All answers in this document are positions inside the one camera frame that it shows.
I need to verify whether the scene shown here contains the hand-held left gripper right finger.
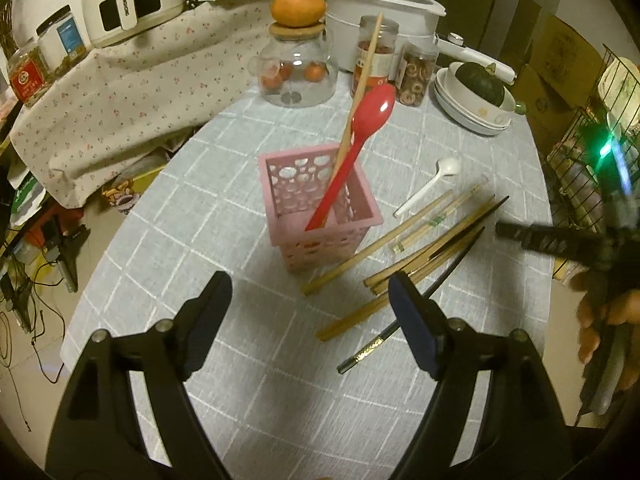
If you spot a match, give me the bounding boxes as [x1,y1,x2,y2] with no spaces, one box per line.
[387,271,576,480]

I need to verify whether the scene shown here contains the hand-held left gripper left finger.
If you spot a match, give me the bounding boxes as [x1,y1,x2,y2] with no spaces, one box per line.
[45,270,234,480]

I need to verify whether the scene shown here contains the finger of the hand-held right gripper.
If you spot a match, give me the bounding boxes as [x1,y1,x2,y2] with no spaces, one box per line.
[495,222,610,267]

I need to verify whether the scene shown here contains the black chopstick with gold end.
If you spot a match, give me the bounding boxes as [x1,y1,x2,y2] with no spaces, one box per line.
[337,249,475,375]

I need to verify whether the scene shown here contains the pile of plain bamboo chopsticks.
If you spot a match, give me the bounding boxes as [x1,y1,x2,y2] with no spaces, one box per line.
[301,190,488,343]

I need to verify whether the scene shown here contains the wooden chopsticks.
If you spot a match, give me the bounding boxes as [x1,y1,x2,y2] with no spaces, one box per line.
[391,175,491,255]

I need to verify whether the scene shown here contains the printed bamboo chopstick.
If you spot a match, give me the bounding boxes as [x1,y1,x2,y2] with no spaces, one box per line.
[395,180,490,254]
[391,179,487,252]

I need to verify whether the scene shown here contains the pink perforated utensil holder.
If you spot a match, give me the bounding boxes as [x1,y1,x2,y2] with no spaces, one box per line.
[257,143,385,275]

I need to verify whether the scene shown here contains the white plastic spoon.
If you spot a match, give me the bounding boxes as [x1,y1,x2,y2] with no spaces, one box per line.
[393,157,462,218]

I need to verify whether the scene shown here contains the red plastic spoon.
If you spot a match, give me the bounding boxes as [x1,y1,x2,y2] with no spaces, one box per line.
[305,84,397,232]

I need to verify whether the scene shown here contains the long wooden chopstick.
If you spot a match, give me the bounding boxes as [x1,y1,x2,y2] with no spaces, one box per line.
[320,12,385,226]

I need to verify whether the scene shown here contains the person's right hand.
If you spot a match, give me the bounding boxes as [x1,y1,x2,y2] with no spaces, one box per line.
[570,269,640,395]

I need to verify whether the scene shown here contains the cardboard box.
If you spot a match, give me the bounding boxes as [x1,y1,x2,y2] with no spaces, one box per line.
[512,65,576,133]
[530,12,607,111]

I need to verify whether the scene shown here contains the colourful printed box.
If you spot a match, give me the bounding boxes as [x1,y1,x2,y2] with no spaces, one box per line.
[100,165,167,212]

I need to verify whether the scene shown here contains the dark green squash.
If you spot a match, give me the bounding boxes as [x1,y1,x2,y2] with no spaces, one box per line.
[459,62,507,106]

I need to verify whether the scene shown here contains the plastic jar of dried rings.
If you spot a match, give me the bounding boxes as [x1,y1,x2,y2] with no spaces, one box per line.
[395,40,441,108]

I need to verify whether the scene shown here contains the floral cloth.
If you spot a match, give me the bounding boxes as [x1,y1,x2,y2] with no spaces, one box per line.
[10,0,281,208]

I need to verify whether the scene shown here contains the plastic jar with orange label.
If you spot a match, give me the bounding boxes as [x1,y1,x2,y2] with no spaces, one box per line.
[351,16,401,98]

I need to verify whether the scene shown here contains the glass jar with cork lid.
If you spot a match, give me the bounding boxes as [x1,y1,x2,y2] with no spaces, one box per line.
[248,22,341,108]

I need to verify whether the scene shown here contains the white electric pot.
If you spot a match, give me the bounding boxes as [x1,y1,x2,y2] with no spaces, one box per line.
[322,0,517,83]

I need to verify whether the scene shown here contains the jar with red label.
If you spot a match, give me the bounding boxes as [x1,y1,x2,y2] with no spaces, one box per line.
[7,42,53,107]

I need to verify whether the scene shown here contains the clear container with blue label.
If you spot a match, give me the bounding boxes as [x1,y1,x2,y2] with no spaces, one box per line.
[37,5,92,68]

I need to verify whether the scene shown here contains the large orange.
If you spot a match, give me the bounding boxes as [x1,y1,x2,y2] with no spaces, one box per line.
[271,0,327,27]

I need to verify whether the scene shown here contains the black wire rack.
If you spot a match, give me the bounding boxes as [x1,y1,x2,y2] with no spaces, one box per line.
[542,44,640,281]

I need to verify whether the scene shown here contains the white baking dish green handle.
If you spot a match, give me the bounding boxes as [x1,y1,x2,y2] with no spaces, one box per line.
[447,61,527,117]

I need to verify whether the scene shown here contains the black cables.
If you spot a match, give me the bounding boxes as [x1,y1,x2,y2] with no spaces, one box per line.
[0,240,81,431]

